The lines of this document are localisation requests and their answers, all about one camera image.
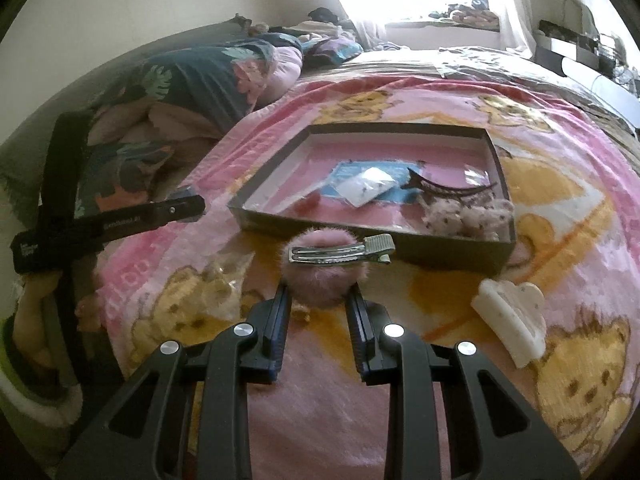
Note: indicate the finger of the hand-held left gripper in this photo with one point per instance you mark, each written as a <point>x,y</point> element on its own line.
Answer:
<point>150,217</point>

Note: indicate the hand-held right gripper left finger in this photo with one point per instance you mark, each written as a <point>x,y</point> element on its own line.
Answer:
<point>280,327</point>

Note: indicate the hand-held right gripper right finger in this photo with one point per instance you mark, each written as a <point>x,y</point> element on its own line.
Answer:
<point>358,332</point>

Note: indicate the pink fluffy pompom hair clip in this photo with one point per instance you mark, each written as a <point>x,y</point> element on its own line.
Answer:
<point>320,280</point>

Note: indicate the white translucent plastic bag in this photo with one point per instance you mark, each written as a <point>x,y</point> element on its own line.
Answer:
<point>362,187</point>

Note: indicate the polka-dot fabric bow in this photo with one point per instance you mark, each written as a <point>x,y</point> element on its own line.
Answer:
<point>465,217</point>

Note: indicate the shallow grey cardboard box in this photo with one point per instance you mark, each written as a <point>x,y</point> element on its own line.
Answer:
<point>300,170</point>

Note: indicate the brown hair clip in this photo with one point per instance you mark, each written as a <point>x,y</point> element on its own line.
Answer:
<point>450,189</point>

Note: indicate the clear plastic bag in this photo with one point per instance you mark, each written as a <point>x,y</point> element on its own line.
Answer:
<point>232,277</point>

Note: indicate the pink bear printed blanket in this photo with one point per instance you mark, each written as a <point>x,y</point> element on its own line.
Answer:
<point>320,420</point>

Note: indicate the white claw hair clip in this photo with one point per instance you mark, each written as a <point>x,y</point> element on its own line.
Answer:
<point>510,320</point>

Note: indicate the dark floral quilt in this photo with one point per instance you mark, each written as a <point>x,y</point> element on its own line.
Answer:
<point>200,70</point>

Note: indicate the purple teal pillow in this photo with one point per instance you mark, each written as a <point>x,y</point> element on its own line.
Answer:
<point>335,50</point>

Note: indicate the white sheer curtain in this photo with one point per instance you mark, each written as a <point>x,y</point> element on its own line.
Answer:
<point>370,0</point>

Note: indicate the heap of windowsill clutter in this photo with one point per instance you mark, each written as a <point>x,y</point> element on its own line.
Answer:
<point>465,14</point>

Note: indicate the long white bolster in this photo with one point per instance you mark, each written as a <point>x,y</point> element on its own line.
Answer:
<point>610,90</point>

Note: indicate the black open box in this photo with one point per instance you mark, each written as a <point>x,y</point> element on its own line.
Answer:
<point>565,42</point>

